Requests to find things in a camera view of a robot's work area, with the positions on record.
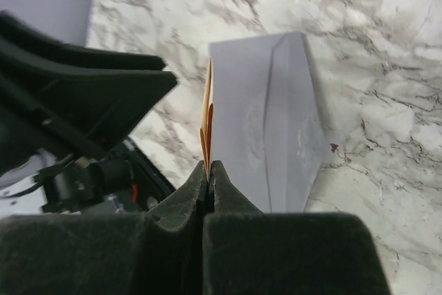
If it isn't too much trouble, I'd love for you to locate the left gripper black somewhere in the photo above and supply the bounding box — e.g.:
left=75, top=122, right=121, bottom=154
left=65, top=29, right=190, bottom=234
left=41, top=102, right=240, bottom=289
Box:
left=1, top=12, right=177, bottom=212

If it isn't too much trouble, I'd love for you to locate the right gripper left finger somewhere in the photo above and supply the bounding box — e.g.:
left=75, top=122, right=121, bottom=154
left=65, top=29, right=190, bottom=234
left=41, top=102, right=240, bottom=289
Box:
left=1, top=163, right=206, bottom=294

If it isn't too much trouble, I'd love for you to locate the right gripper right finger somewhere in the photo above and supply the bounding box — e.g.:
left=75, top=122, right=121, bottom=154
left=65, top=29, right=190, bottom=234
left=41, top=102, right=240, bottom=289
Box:
left=202, top=161, right=390, bottom=294

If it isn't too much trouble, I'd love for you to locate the tan paper letter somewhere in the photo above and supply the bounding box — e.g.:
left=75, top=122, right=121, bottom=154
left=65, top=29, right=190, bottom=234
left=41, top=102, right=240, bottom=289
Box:
left=200, top=57, right=214, bottom=180

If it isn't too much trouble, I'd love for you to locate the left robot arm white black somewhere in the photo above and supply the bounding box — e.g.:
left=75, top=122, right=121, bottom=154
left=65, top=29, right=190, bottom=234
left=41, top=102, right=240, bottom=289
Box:
left=1, top=11, right=177, bottom=214

